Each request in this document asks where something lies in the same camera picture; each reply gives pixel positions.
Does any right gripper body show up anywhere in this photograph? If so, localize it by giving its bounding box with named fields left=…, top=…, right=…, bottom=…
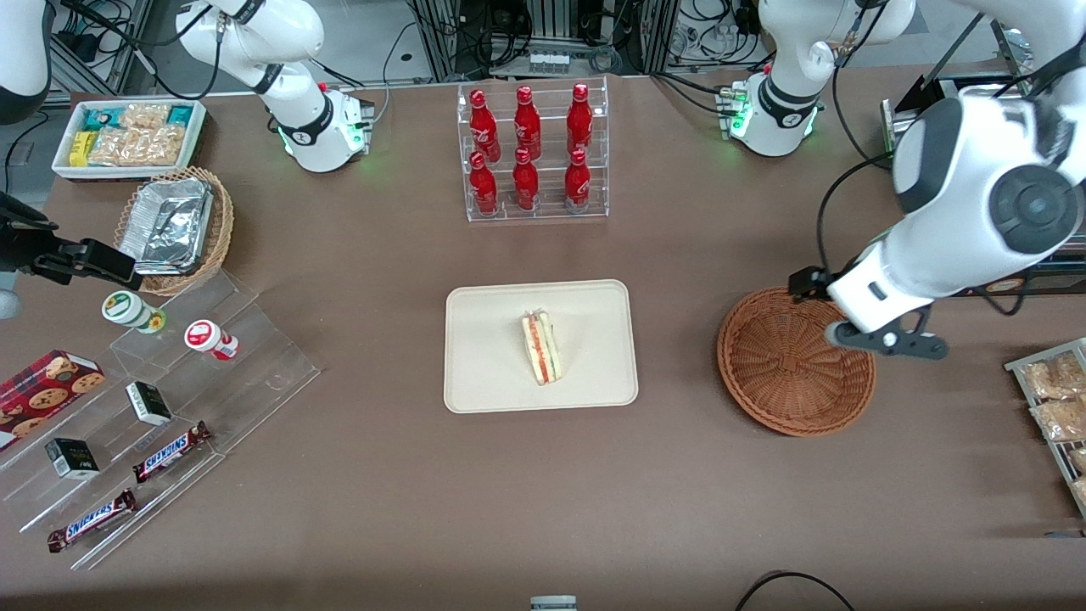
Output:
left=0, top=225, right=35, bottom=274

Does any triangular sandwich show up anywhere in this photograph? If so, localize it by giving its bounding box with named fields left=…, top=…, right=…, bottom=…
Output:
left=521, top=311, right=563, bottom=386

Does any brown round wicker basket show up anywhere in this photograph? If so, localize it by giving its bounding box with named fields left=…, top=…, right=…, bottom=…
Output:
left=717, top=287, right=876, bottom=438

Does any light tan wicker basket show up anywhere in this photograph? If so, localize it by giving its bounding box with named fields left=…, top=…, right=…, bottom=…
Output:
left=115, top=165, right=235, bottom=296

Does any cream plastic tray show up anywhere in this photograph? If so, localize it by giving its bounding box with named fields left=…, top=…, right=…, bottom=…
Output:
left=444, top=279, right=639, bottom=414

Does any green lidded yogurt cup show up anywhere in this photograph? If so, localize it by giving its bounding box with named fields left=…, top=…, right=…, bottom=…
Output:
left=102, top=290, right=167, bottom=334

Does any white rectangular snack bin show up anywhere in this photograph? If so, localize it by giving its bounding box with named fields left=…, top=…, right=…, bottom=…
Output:
left=51, top=99, right=208, bottom=182

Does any aluminium foil container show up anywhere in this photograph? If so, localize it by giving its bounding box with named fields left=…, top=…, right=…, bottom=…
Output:
left=119, top=177, right=215, bottom=277

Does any red lidded yogurt cup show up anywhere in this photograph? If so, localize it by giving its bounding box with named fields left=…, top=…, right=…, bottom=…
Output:
left=184, top=319, right=240, bottom=362

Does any red tartan cookie box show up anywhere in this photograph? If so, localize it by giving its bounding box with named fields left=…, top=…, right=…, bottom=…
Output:
left=0, top=350, right=106, bottom=451

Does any small black box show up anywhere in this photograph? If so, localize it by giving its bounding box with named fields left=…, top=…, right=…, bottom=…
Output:
left=126, top=381, right=173, bottom=427
left=45, top=438, right=100, bottom=480

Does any black food warmer appliance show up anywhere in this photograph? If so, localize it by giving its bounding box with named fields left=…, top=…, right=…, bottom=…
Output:
left=881, top=13, right=1086, bottom=298

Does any clear acrylic step display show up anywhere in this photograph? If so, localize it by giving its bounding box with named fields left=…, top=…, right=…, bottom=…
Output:
left=0, top=270, right=322, bottom=571

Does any Snickers chocolate bar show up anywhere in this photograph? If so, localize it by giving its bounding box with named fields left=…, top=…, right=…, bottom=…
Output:
left=132, top=421, right=213, bottom=485
left=47, top=489, right=138, bottom=554

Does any red cola bottle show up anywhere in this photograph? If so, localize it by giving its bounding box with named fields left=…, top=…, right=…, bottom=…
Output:
left=564, top=149, right=591, bottom=213
left=567, top=82, right=594, bottom=155
left=512, top=147, right=540, bottom=211
left=469, top=151, right=499, bottom=216
left=513, top=85, right=542, bottom=160
left=469, top=89, right=501, bottom=164

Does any clear acrylic bottle rack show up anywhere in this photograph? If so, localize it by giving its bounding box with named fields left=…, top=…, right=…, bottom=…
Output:
left=456, top=76, right=610, bottom=223

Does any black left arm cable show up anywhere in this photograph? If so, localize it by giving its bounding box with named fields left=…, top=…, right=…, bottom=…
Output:
left=816, top=17, right=896, bottom=274

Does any metal wire rack tray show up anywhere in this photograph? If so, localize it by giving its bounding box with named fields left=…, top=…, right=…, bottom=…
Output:
left=1005, top=338, right=1086, bottom=519

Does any black looped cable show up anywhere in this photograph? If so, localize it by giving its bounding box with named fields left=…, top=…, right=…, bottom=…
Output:
left=734, top=571, right=856, bottom=611

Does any aluminium frame rack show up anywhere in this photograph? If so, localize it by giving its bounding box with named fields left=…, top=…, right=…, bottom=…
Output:
left=411, top=0, right=680, bottom=81

